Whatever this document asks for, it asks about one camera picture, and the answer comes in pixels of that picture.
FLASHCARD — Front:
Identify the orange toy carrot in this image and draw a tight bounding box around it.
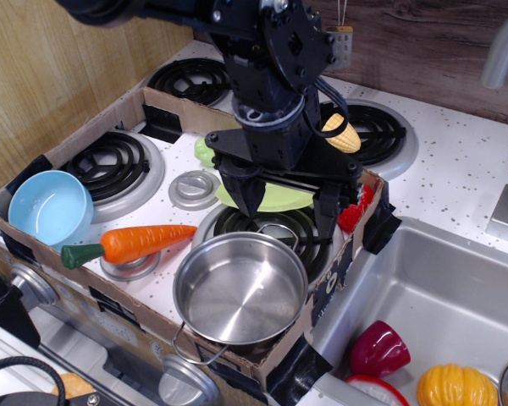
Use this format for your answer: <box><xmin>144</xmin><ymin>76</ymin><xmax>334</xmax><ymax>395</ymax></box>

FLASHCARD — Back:
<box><xmin>60</xmin><ymin>225</ymin><xmax>197</xmax><ymax>269</ymax></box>

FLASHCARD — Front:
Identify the black device bottom left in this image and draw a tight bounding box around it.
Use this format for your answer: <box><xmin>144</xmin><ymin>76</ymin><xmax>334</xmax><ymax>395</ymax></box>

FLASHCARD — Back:
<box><xmin>0</xmin><ymin>276</ymin><xmax>41</xmax><ymax>348</ymax></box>

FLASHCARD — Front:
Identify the light green toy vegetable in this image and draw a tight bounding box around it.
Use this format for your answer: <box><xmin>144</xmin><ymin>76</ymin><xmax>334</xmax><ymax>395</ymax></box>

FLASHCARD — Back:
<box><xmin>194</xmin><ymin>138</ymin><xmax>215</xmax><ymax>167</ymax></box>

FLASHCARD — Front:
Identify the orange toy piece bottom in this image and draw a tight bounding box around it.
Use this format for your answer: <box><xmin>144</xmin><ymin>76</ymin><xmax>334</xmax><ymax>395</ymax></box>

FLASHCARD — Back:
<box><xmin>59</xmin><ymin>372</ymin><xmax>94</xmax><ymax>399</ymax></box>

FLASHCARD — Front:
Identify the grey stove knob centre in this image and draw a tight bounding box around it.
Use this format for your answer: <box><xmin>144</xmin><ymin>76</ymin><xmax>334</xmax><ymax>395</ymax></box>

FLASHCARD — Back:
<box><xmin>168</xmin><ymin>170</ymin><xmax>221</xmax><ymax>211</ymax></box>

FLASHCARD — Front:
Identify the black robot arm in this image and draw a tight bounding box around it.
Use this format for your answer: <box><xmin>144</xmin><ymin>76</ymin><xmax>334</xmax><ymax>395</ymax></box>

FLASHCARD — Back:
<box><xmin>63</xmin><ymin>1</ymin><xmax>362</xmax><ymax>239</ymax></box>

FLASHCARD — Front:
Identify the stove burner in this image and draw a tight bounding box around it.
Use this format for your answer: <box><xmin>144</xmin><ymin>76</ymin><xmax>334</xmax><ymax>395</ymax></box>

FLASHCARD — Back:
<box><xmin>348</xmin><ymin>99</ymin><xmax>419</xmax><ymax>181</ymax></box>
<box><xmin>140</xmin><ymin>58</ymin><xmax>232</xmax><ymax>113</ymax></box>
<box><xmin>192</xmin><ymin>205</ymin><xmax>344</xmax><ymax>288</ymax></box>
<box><xmin>62</xmin><ymin>130</ymin><xmax>165</xmax><ymax>223</ymax></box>

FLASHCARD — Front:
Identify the red toy strawberry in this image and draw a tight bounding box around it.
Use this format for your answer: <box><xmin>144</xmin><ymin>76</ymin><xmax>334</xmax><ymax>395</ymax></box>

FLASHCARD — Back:
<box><xmin>337</xmin><ymin>184</ymin><xmax>373</xmax><ymax>233</ymax></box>

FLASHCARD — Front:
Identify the yellow toy pumpkin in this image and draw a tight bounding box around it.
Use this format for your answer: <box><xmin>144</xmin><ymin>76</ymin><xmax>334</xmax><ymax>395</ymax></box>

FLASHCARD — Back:
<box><xmin>417</xmin><ymin>364</ymin><xmax>498</xmax><ymax>406</ymax></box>

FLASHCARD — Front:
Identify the front left stove burner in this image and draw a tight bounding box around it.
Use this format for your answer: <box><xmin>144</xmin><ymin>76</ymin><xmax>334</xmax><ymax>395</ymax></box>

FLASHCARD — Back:
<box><xmin>62</xmin><ymin>130</ymin><xmax>165</xmax><ymax>223</ymax></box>

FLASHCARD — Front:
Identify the back right stove burner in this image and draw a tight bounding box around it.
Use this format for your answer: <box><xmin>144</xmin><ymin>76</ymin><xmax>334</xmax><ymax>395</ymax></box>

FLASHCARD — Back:
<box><xmin>348</xmin><ymin>99</ymin><xmax>419</xmax><ymax>181</ymax></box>

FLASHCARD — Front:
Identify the back left stove burner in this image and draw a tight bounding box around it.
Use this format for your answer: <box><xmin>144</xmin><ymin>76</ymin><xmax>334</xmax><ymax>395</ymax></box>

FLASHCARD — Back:
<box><xmin>140</xmin><ymin>58</ymin><xmax>232</xmax><ymax>113</ymax></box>

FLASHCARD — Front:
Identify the grey stove knob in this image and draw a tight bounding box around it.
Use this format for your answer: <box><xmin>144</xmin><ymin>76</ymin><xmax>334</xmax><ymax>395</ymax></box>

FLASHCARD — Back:
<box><xmin>168</xmin><ymin>170</ymin><xmax>221</xmax><ymax>211</ymax></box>
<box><xmin>99</xmin><ymin>252</ymin><xmax>161</xmax><ymax>283</ymax></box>

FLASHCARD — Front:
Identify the front right stove burner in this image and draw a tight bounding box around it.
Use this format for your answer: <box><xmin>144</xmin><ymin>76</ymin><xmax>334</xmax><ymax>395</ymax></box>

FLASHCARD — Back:
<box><xmin>192</xmin><ymin>205</ymin><xmax>344</xmax><ymax>288</ymax></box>

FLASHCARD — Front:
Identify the red rimmed white plate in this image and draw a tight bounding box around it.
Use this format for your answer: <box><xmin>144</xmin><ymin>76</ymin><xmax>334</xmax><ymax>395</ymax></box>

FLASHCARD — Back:
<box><xmin>345</xmin><ymin>374</ymin><xmax>410</xmax><ymax>406</ymax></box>

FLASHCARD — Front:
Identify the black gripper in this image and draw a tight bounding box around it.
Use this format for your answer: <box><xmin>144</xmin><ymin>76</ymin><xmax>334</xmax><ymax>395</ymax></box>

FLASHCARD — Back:
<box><xmin>205</xmin><ymin>95</ymin><xmax>363</xmax><ymax>239</ymax></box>

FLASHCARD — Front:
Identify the hanging metal spatula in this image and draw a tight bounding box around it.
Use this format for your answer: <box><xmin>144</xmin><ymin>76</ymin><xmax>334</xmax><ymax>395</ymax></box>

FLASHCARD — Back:
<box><xmin>326</xmin><ymin>0</ymin><xmax>354</xmax><ymax>69</ymax></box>

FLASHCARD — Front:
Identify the dark red toy cup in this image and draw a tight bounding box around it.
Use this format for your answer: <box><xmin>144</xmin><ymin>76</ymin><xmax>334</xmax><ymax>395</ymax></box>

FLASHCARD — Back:
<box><xmin>350</xmin><ymin>321</ymin><xmax>411</xmax><ymax>378</ymax></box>

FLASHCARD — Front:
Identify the light green plate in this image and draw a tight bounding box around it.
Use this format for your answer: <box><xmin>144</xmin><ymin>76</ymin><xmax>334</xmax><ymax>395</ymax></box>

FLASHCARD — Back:
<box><xmin>214</xmin><ymin>180</ymin><xmax>315</xmax><ymax>213</ymax></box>

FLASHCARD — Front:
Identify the grey faucet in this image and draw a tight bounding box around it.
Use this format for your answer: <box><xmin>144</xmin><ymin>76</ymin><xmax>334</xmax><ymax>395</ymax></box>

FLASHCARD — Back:
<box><xmin>480</xmin><ymin>18</ymin><xmax>508</xmax><ymax>89</ymax></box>

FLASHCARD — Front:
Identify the silver oven knob left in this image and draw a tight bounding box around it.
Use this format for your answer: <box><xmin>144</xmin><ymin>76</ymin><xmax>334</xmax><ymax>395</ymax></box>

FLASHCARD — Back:
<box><xmin>11</xmin><ymin>264</ymin><xmax>59</xmax><ymax>311</ymax></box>

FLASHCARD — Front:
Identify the yellow toy corn cob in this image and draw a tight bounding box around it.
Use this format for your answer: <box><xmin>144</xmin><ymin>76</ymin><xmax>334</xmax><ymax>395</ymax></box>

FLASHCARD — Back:
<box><xmin>322</xmin><ymin>113</ymin><xmax>362</xmax><ymax>153</ymax></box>

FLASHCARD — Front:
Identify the silver oven knob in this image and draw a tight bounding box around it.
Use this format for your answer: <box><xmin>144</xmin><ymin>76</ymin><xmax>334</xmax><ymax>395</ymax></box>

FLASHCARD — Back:
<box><xmin>11</xmin><ymin>264</ymin><xmax>59</xmax><ymax>311</ymax></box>
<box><xmin>158</xmin><ymin>354</ymin><xmax>220</xmax><ymax>406</ymax></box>

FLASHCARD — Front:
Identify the light blue bowl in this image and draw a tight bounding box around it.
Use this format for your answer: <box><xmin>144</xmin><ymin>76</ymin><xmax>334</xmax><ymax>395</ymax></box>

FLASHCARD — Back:
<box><xmin>8</xmin><ymin>170</ymin><xmax>94</xmax><ymax>250</ymax></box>

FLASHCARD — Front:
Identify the silver oven knob right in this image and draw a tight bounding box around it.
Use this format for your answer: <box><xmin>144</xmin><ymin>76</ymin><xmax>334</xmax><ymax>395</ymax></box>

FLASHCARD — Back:
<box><xmin>158</xmin><ymin>354</ymin><xmax>220</xmax><ymax>406</ymax></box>

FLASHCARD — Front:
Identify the metal sink basin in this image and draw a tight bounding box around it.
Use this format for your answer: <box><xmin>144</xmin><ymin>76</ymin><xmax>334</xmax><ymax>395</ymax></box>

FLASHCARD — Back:
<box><xmin>312</xmin><ymin>218</ymin><xmax>508</xmax><ymax>404</ymax></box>

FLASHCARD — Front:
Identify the grey stove knob front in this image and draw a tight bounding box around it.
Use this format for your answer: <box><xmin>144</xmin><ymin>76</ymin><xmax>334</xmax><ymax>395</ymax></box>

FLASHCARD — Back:
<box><xmin>99</xmin><ymin>252</ymin><xmax>161</xmax><ymax>283</ymax></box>

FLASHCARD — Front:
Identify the stainless steel pot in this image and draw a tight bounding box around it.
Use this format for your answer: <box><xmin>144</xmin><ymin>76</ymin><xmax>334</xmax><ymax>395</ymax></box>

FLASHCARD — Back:
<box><xmin>173</xmin><ymin>230</ymin><xmax>308</xmax><ymax>365</ymax></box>

